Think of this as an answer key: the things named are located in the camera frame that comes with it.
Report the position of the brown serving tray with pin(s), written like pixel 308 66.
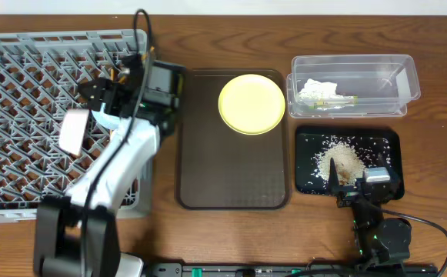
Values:
pixel 218 168

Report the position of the light blue bowl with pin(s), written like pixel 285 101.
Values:
pixel 110 122

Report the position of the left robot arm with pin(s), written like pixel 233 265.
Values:
pixel 76 234

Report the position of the pink bowl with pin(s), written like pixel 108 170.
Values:
pixel 73 130

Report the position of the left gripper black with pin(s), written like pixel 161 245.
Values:
pixel 102 94

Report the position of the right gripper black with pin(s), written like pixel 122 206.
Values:
pixel 352 193

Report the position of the black waste tray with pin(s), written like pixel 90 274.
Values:
pixel 303 152

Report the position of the yellow plate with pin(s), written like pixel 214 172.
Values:
pixel 251 104

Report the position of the black rail front edge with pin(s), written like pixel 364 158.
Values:
pixel 321 269

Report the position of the white napkin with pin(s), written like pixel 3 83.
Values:
pixel 317 90

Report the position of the wooden chopstick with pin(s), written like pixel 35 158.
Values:
pixel 112 74
pixel 128 63

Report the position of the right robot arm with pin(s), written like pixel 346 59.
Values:
pixel 380 241

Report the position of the clear plastic bin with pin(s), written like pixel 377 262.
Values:
pixel 384 84

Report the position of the pile of white rice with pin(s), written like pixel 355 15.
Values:
pixel 351 155

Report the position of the yellow green snack wrapper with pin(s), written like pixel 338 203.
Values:
pixel 334 103

